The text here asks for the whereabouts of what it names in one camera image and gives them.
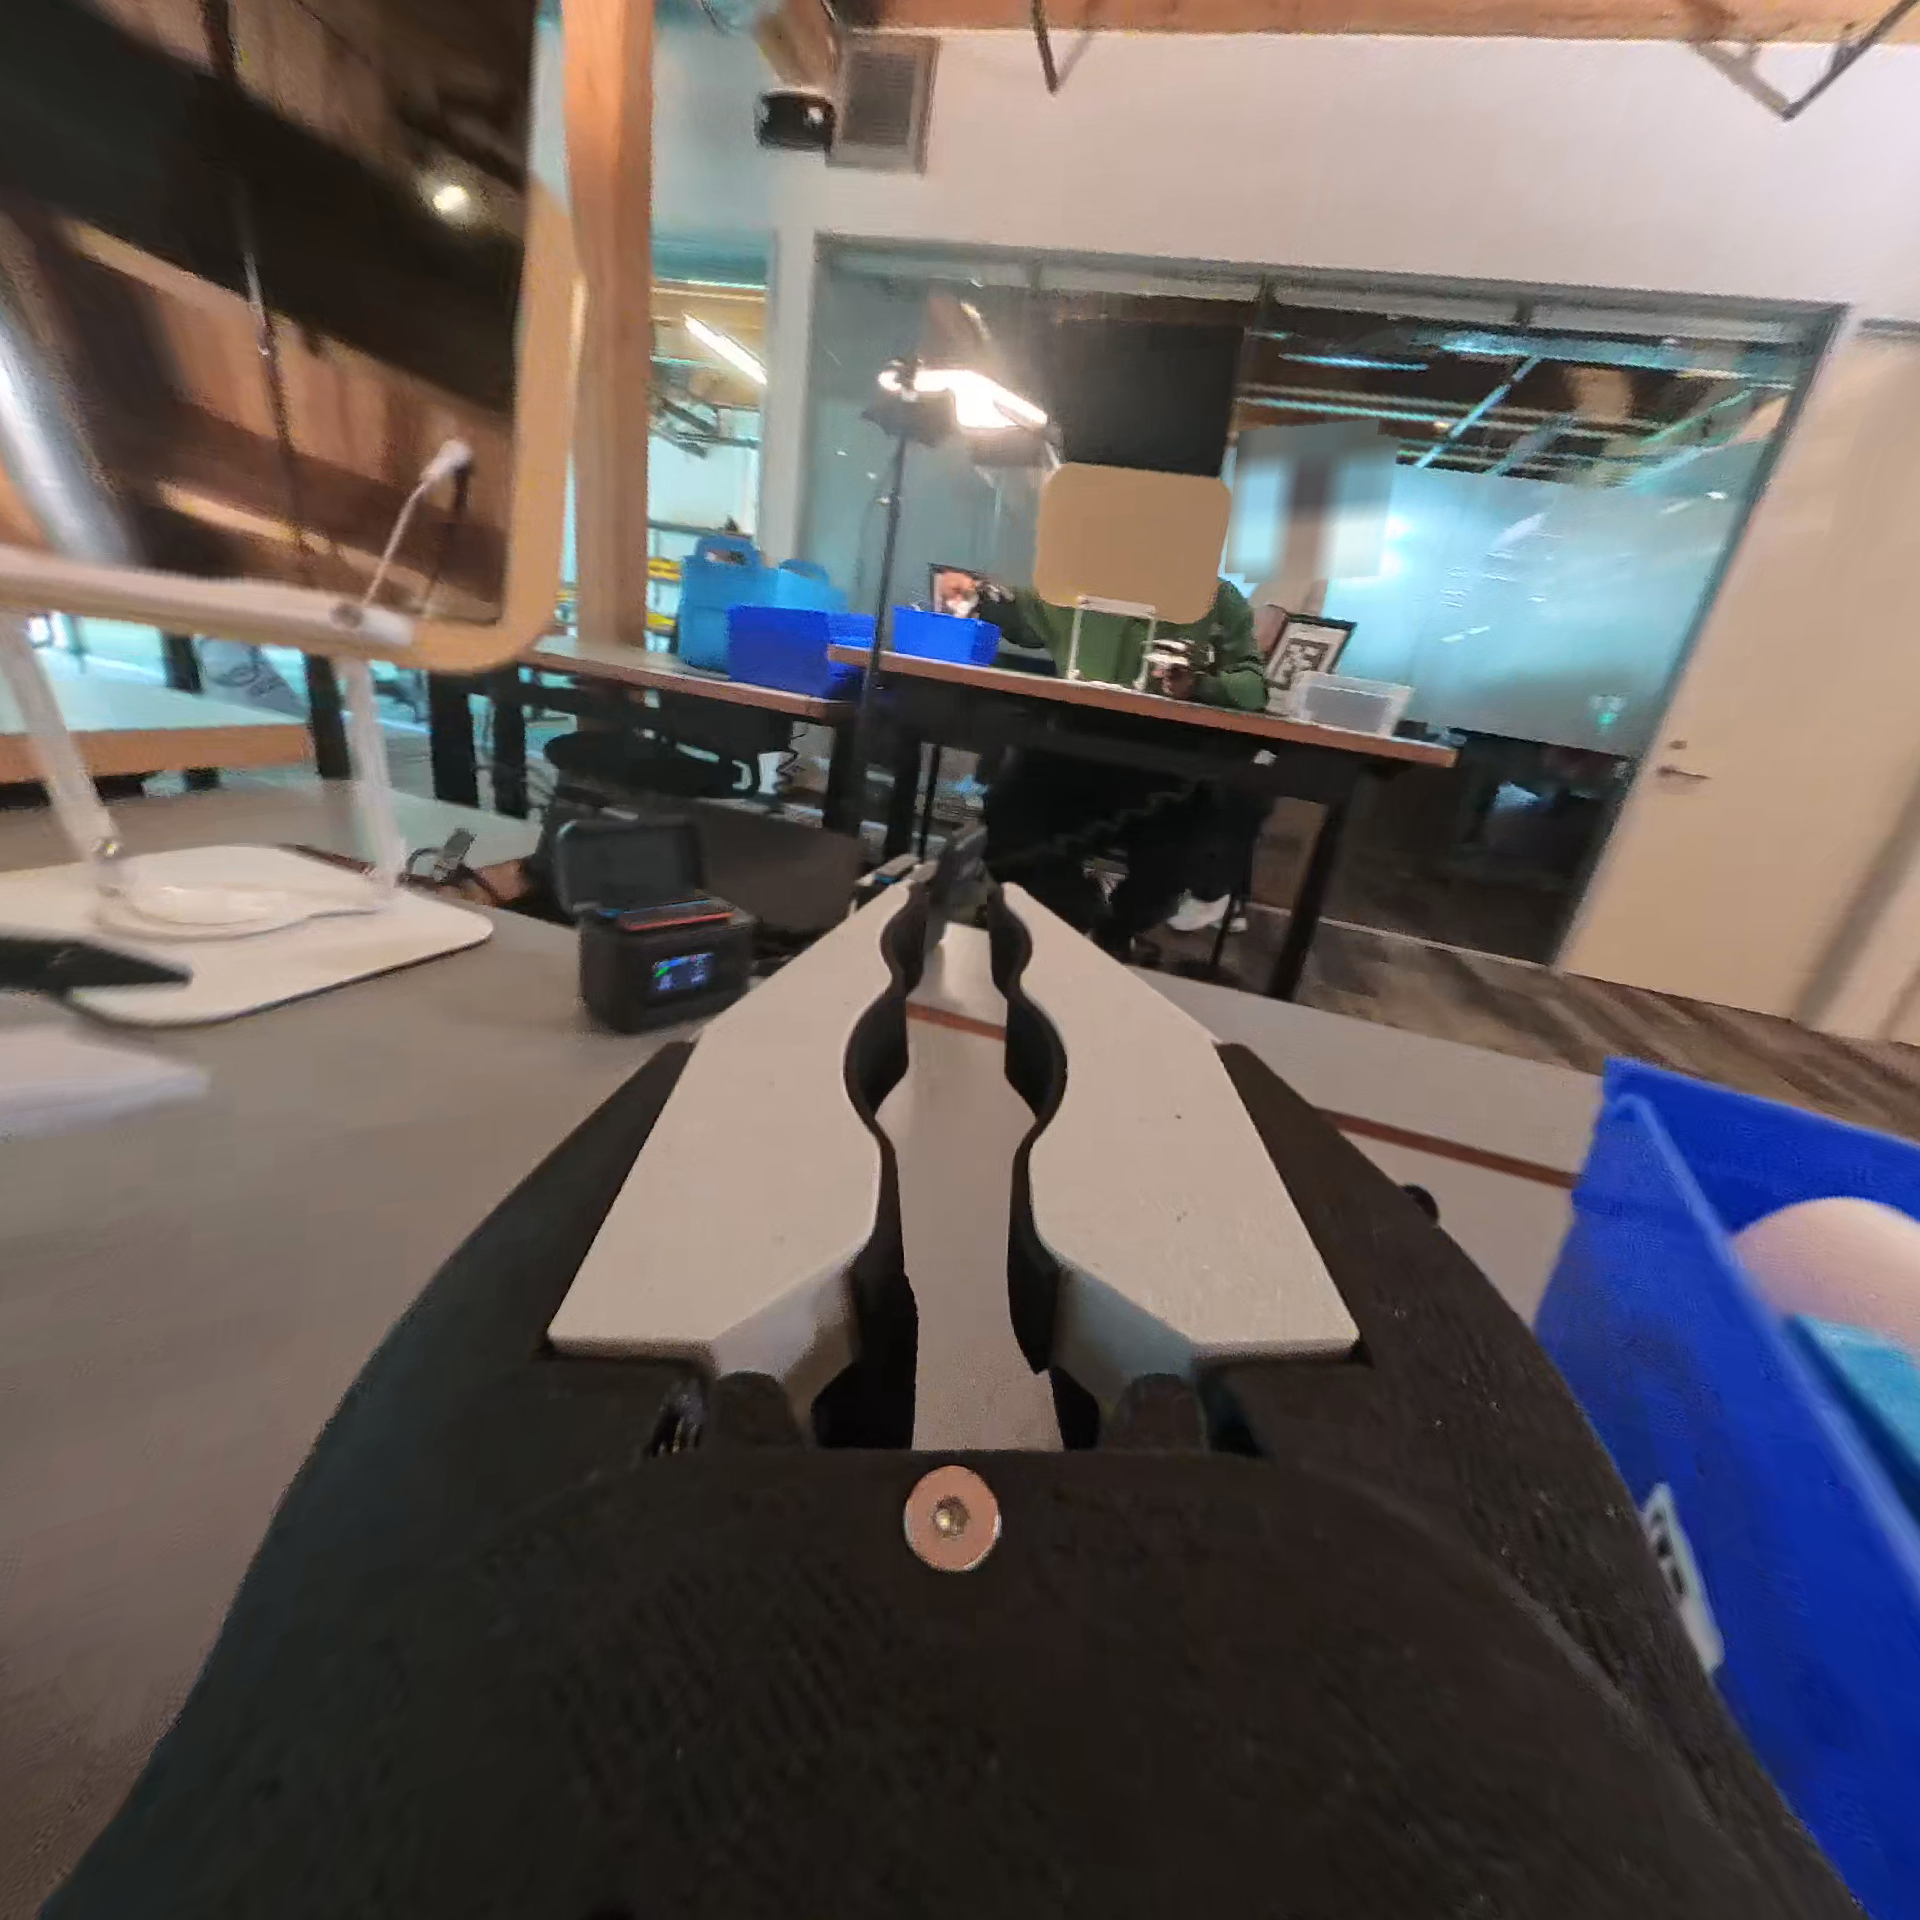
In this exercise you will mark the white door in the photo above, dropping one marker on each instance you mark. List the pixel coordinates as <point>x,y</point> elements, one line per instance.
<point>1768,675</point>

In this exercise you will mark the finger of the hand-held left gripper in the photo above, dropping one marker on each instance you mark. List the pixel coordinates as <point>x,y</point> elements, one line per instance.
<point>91,1082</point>
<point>91,967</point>

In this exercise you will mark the white wall vent grille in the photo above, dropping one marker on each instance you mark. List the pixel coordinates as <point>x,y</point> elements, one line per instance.
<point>883,96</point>

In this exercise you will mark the black battery charging case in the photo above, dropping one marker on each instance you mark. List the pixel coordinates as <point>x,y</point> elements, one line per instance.
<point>663,976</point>

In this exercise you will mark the grey desk with wood edge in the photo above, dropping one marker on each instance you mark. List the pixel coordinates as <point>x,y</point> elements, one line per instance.
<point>151,741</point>
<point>1201,722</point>
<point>674,683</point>

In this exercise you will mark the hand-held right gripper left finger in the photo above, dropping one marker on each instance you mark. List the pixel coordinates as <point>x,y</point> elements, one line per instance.
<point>737,1202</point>

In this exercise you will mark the framed printed tag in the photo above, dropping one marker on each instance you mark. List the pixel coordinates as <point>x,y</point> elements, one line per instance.
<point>1307,652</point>

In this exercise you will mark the glass room window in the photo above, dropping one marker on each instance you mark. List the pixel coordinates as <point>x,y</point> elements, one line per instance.
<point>1573,569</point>

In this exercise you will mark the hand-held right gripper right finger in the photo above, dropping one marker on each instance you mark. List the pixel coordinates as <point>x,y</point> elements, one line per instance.
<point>1185,1202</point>

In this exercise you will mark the white rounded object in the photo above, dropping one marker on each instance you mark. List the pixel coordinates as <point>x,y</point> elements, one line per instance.
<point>1846,1259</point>

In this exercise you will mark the blue bin with white label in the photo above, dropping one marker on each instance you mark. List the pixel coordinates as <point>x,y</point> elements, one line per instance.
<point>1665,1352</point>

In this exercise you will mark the studio light on stand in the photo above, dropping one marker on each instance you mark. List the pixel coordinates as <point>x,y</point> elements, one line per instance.
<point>976,401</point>

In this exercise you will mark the blue plastic bin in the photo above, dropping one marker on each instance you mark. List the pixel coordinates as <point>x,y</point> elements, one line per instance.
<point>753,601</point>
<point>943,633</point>
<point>794,652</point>

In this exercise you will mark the clear plastic container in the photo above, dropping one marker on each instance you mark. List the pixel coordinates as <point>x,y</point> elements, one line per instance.
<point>1351,701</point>

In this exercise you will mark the wooden support post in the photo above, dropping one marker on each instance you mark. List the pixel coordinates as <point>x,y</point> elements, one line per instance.
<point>610,375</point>

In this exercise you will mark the wooden framed mirror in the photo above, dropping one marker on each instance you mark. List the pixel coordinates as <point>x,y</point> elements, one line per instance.
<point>225,299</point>

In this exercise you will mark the black wall monitor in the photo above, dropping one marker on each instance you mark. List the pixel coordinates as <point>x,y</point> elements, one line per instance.
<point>1149,398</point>

